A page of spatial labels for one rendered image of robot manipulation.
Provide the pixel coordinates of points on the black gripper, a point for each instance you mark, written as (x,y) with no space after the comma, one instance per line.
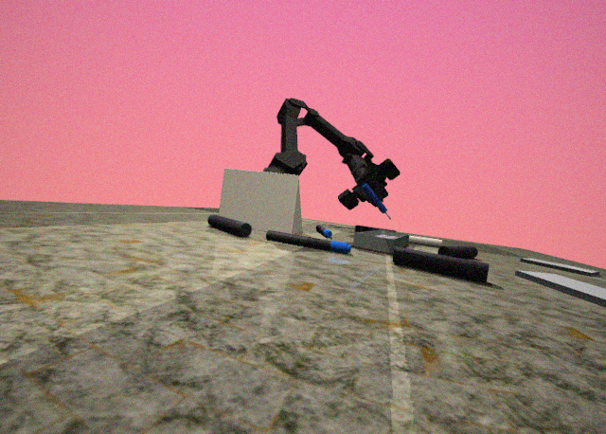
(362,174)

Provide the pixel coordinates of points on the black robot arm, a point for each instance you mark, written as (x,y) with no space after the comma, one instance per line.
(291,161)

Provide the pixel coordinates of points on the blue stylus with white tip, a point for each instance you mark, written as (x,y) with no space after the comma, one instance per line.
(376,200)

